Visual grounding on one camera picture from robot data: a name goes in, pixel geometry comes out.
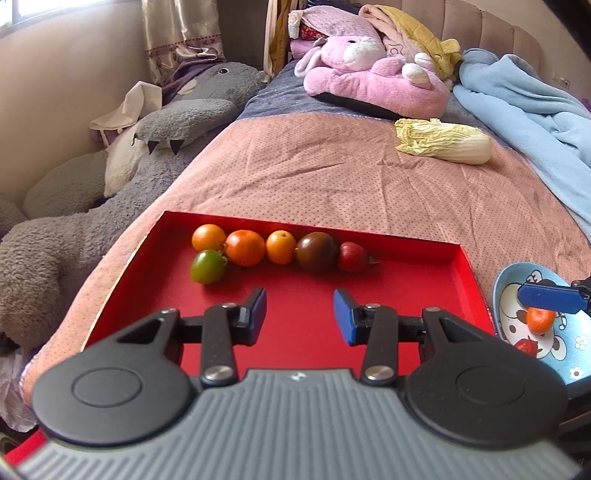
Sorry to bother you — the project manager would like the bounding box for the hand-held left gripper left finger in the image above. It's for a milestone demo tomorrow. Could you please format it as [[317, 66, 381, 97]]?
[[115, 287, 269, 386]]

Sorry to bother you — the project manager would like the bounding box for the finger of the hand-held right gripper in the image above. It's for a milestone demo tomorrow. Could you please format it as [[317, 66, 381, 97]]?
[[517, 276, 591, 315]]

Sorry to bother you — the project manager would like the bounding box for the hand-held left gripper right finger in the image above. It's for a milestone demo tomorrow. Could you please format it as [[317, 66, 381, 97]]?
[[333, 288, 497, 387]]

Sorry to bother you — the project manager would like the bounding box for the large orange-red tomato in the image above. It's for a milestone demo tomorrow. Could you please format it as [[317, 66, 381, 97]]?
[[526, 307, 556, 335]]

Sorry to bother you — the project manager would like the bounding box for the blue cartoon-print plate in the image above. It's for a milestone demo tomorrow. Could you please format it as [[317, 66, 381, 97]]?
[[492, 261, 591, 386]]

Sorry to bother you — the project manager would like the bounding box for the red tray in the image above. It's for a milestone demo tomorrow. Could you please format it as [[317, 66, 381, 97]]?
[[83, 211, 498, 376]]

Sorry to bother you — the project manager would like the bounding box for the orange tomato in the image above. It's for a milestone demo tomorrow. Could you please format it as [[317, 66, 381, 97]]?
[[224, 229, 267, 267], [191, 224, 227, 252], [266, 230, 297, 265]]

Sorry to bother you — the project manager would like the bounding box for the green tomato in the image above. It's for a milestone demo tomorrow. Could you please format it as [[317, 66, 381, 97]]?
[[191, 250, 228, 285]]

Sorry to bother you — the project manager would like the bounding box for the dark brown tomato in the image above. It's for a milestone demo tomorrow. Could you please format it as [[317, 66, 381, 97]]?
[[295, 232, 339, 272]]

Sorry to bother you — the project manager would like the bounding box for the pink dotted bedspread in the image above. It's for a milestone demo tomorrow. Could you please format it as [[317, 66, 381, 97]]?
[[23, 111, 591, 398]]

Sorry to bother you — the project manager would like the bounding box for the light blue blanket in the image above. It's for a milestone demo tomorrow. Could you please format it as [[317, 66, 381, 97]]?
[[452, 47, 591, 232]]

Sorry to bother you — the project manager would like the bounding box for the napa cabbage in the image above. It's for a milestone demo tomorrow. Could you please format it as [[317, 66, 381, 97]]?
[[394, 118, 492, 164]]

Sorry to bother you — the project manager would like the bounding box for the large grey plush toy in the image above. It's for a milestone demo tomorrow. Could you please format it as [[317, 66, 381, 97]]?
[[0, 61, 271, 352]]

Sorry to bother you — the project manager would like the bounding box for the grey-blue blanket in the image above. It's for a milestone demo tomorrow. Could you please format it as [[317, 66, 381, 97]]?
[[235, 60, 513, 148]]

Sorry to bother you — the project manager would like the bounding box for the pink plush rabbit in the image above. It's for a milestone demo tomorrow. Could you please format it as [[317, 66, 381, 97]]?
[[295, 36, 451, 118]]

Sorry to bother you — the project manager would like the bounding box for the white tote bag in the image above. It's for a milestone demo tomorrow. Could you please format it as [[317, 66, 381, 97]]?
[[90, 80, 163, 134]]

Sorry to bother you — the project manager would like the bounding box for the purple patterned cloth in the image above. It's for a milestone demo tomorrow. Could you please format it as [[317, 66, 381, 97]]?
[[161, 58, 227, 100]]

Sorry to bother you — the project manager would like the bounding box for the white plastic bag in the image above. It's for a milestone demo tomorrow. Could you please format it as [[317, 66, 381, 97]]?
[[0, 348, 40, 432]]

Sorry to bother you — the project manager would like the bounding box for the red object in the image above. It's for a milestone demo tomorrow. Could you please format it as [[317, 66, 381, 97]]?
[[0, 431, 47, 469]]

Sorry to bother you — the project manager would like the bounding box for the orange hanging cloth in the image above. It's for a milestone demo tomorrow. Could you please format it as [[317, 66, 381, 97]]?
[[263, 0, 291, 77]]

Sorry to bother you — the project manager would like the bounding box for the beige tufted headboard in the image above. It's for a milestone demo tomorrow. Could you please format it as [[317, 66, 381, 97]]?
[[402, 0, 591, 100]]

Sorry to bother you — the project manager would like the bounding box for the pale pink bear-print garment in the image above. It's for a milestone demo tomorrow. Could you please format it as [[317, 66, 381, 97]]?
[[359, 4, 411, 58]]

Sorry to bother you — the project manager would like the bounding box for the patterned beige curtain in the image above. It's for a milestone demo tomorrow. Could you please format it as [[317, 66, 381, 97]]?
[[141, 0, 227, 86]]

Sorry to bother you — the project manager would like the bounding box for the pink fluffy pillow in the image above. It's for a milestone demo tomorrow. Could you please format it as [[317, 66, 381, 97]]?
[[288, 6, 384, 40]]

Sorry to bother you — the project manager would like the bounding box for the window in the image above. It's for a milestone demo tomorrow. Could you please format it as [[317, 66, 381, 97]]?
[[11, 0, 116, 28]]

